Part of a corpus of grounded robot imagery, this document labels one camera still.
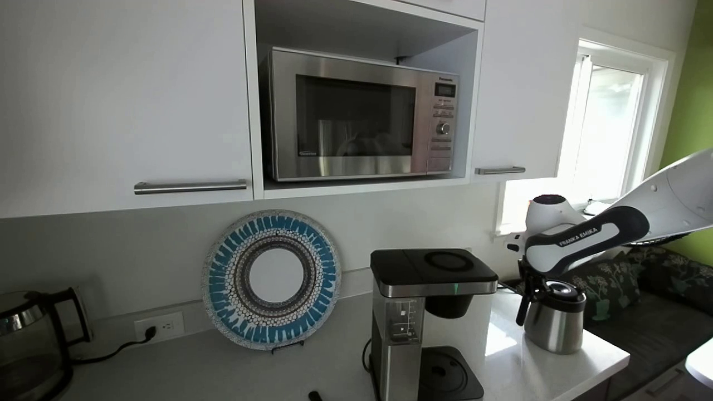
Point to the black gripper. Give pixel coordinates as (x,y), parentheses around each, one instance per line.
(534,282)

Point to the silver thermal coffee jar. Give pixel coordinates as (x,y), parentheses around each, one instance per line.
(555,316)

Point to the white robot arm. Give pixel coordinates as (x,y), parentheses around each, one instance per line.
(671,204)

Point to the silver black coffee maker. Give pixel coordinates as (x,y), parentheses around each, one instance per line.
(411,286)

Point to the dark patterned sofa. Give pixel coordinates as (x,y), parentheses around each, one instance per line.
(658,305)

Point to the white framed window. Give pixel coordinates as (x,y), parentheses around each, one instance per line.
(609,133)

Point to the white right cabinet door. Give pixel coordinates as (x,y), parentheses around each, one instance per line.
(525,82)

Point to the white cabinet door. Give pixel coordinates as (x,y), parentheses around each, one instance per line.
(103,94)
(525,82)

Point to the stainless steel microwave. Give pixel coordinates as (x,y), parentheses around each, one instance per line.
(341,119)

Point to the blue white decorative plate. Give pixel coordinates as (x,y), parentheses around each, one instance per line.
(272,279)

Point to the white left cabinet door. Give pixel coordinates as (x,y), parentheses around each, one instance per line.
(103,94)

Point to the glass electric kettle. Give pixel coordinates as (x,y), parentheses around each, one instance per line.
(35,345)

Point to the silver right cabinet handle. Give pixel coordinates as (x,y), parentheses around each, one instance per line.
(507,169)

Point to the silver cabinet handle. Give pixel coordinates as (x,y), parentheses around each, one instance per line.
(187,185)
(507,169)

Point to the silver left cabinet handle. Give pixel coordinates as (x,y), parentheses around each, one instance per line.
(187,185)

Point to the white wall outlet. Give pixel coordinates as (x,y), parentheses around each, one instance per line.
(165,326)

